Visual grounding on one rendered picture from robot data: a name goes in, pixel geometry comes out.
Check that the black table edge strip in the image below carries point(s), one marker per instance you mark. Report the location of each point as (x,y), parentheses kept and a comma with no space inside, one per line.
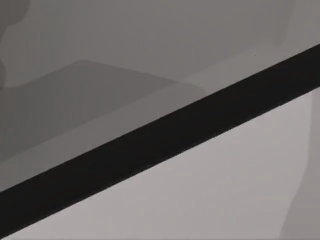
(160,136)

